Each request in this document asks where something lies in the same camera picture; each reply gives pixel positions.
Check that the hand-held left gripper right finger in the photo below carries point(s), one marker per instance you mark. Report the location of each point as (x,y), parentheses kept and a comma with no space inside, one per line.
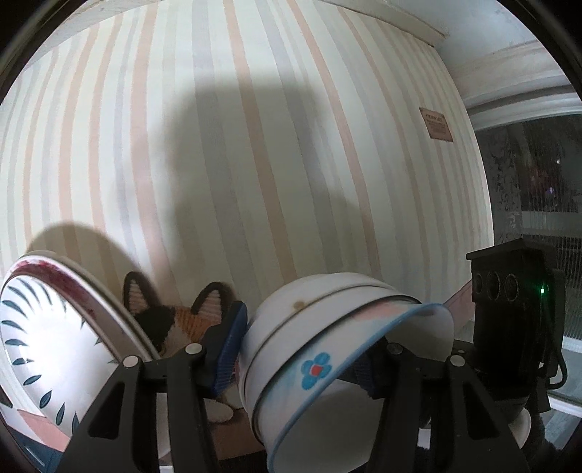
(364,374)

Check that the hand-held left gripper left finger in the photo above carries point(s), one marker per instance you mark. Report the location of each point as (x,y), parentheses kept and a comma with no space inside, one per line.
(227,359)

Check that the white bowl with blue flowers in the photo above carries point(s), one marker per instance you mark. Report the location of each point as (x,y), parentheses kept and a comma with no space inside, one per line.
(318,368)

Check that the white bowl with red flowers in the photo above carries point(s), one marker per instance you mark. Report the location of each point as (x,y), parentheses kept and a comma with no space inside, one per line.
(282,309)

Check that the white plate with pink flowers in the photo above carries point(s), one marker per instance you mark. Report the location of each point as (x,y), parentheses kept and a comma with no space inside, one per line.
(113,311)

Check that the white plate with blue strokes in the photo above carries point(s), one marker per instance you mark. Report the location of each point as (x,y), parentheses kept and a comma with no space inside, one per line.
(36,341)

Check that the calico cat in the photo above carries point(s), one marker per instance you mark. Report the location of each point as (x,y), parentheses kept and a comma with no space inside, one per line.
(182,320)

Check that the brown tablecloth label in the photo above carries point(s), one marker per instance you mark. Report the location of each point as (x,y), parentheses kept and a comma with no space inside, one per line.
(436,125)

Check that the striped tablecloth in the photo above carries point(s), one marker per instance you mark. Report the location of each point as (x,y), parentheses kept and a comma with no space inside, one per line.
(227,136)

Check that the window with white frame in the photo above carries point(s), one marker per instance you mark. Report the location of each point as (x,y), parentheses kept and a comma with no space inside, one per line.
(536,182)

